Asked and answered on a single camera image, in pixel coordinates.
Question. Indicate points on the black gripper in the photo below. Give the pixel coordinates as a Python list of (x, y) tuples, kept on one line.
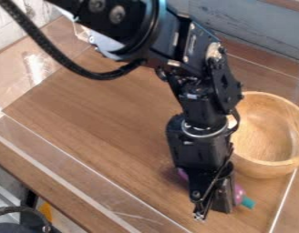
[(202, 152)]

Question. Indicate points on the purple toy eggplant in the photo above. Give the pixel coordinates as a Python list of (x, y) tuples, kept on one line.
[(242, 200)]

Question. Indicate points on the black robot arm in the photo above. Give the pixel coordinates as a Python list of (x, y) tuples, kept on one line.
[(144, 33)]

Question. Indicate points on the brown wooden bowl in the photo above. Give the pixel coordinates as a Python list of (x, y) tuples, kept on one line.
[(267, 137)]

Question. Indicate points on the clear acrylic front wall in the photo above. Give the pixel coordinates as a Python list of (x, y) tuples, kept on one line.
[(88, 197)]

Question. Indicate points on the black clamp with cable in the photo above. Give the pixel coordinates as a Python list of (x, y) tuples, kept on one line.
[(33, 222)]

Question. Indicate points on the clear acrylic corner bracket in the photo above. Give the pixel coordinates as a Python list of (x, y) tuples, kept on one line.
[(81, 32)]

